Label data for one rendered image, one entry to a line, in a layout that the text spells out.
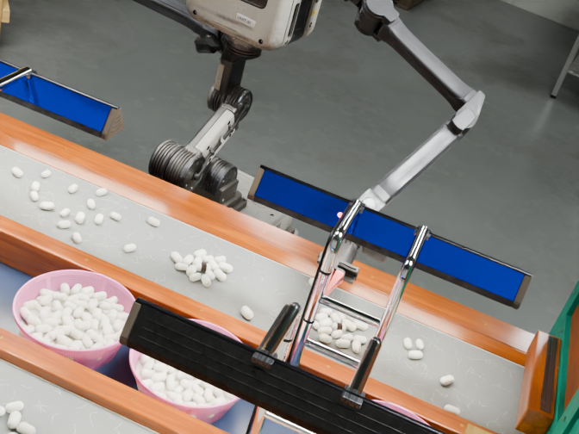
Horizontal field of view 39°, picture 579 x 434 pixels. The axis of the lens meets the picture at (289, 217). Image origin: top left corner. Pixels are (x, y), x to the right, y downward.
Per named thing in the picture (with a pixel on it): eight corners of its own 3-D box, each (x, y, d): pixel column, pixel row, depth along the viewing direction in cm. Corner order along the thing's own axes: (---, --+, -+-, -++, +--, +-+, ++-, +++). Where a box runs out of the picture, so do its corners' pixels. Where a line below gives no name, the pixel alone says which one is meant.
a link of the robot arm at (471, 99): (482, 118, 227) (499, 100, 218) (452, 146, 221) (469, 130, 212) (366, 7, 231) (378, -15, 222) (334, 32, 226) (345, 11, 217)
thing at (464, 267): (258, 184, 188) (265, 157, 184) (521, 291, 178) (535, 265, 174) (245, 199, 181) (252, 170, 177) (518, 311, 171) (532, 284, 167)
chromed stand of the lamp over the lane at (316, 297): (298, 345, 201) (350, 192, 178) (374, 379, 198) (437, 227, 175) (270, 393, 185) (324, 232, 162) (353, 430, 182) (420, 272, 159)
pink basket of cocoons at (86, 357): (54, 286, 197) (59, 255, 192) (153, 331, 193) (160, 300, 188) (-17, 350, 175) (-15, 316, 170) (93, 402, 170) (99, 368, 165)
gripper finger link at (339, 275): (331, 300, 190) (348, 265, 193) (303, 288, 191) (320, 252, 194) (330, 307, 197) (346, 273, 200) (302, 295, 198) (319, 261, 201)
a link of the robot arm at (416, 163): (448, 122, 224) (465, 103, 214) (463, 137, 224) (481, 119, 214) (342, 215, 207) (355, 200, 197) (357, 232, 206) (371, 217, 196)
